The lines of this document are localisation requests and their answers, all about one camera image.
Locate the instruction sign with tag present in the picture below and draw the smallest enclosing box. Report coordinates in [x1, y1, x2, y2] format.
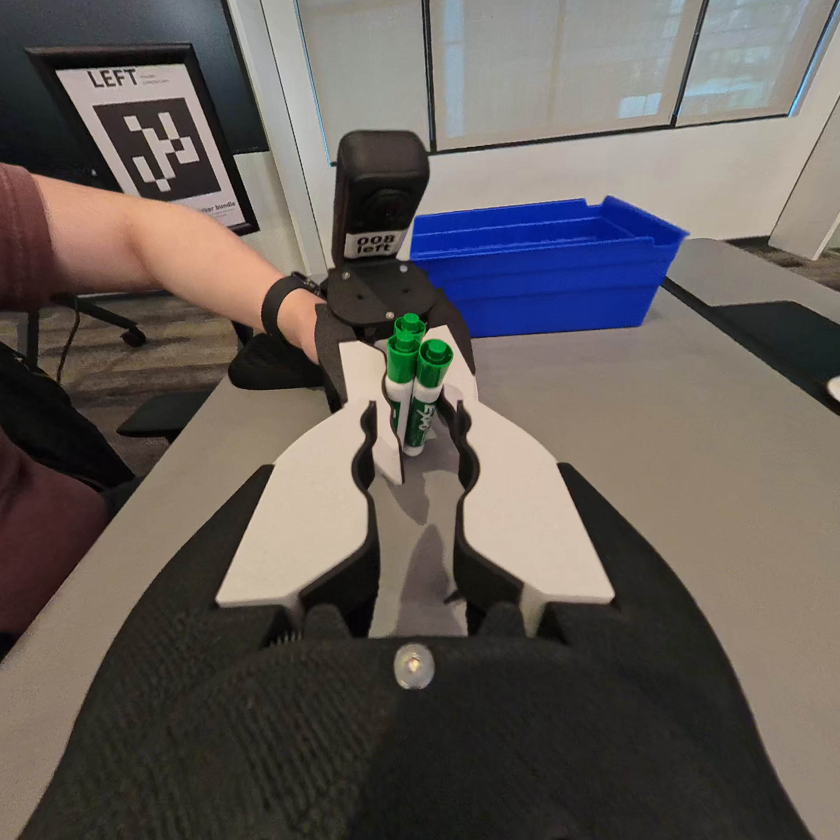
[25, 43, 261, 236]

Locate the black wristband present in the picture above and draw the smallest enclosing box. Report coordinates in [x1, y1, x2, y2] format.
[260, 272, 324, 342]

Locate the large window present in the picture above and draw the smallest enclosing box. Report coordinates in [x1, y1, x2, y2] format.
[295, 0, 840, 156]

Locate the black monitor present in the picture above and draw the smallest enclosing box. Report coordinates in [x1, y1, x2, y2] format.
[0, 0, 271, 193]

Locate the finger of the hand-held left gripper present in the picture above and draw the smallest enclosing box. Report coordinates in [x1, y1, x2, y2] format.
[338, 340, 406, 487]
[430, 325, 481, 403]

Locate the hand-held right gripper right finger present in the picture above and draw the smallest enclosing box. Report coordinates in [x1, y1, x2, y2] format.
[453, 399, 616, 608]

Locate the person's left forearm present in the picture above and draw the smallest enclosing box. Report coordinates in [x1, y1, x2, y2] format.
[33, 174, 327, 365]

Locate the black mesh chair armrest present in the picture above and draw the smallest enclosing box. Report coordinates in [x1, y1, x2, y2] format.
[228, 331, 327, 392]

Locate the black chair base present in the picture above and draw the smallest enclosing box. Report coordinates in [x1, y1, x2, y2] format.
[26, 292, 148, 368]

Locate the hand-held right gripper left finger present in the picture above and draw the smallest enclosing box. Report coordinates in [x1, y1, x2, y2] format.
[215, 400, 382, 611]

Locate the blue plastic bin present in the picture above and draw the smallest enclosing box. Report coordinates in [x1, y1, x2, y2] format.
[409, 196, 690, 339]

